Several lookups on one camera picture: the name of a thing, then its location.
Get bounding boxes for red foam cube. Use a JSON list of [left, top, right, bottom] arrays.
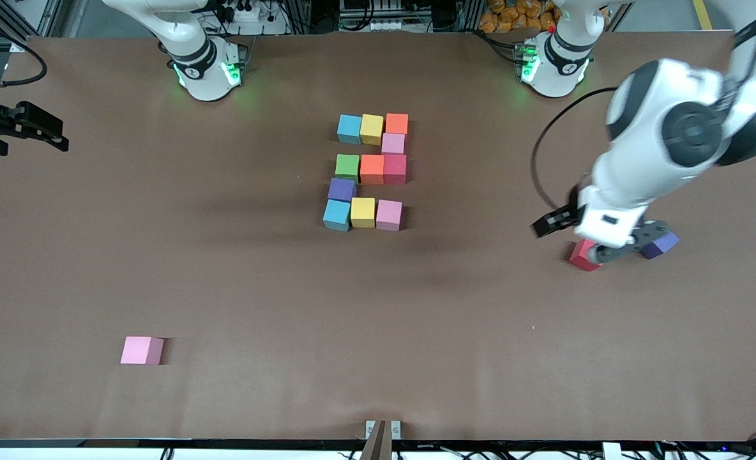
[[383, 154, 408, 185], [568, 240, 603, 272]]

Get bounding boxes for yellow foam cube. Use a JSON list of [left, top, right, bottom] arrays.
[[351, 197, 377, 229], [359, 114, 385, 146]]

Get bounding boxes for green foam cube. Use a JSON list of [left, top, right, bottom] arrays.
[[335, 154, 360, 183]]

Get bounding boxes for purple foam cube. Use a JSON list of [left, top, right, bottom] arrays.
[[327, 178, 358, 203], [640, 231, 680, 260]]

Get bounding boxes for blue foam cube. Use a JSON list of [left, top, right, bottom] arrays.
[[337, 114, 363, 145], [322, 199, 352, 232]]

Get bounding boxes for orange fruit bag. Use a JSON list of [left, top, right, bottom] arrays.
[[478, 0, 561, 34]]

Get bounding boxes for paper table cover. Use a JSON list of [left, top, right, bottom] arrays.
[[0, 31, 756, 443]]

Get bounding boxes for grey electronics box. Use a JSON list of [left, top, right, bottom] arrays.
[[338, 0, 405, 33]]

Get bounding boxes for black right camera cable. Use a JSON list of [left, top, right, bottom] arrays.
[[0, 13, 49, 88]]

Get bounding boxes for black camera cable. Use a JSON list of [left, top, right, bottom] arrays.
[[0, 13, 49, 88], [530, 87, 620, 211]]

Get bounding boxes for black left camera cable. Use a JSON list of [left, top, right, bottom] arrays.
[[530, 87, 620, 211]]

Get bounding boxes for metal mounting bracket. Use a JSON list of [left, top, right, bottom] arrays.
[[365, 419, 402, 441]]

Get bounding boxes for grey camera pole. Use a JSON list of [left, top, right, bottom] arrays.
[[359, 419, 393, 460]]

